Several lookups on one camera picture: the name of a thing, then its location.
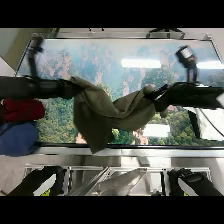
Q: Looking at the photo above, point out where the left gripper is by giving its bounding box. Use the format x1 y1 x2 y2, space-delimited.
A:
59 78 84 100

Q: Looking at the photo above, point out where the red garment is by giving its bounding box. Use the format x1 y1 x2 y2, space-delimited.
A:
0 98 46 123

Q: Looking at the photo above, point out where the silver frame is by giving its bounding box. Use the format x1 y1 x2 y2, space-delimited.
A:
19 28 224 197

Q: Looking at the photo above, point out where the white garment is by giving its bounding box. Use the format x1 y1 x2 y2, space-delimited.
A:
194 107 224 142

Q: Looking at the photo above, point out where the black cable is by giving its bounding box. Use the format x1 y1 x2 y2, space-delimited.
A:
197 107 224 138

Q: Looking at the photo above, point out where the blue garment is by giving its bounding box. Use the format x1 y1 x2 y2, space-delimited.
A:
0 121 40 158

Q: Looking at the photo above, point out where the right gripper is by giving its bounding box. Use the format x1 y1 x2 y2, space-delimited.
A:
144 83 172 102

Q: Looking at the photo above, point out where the olive green T-shirt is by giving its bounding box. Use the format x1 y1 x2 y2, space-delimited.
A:
69 75 168 155

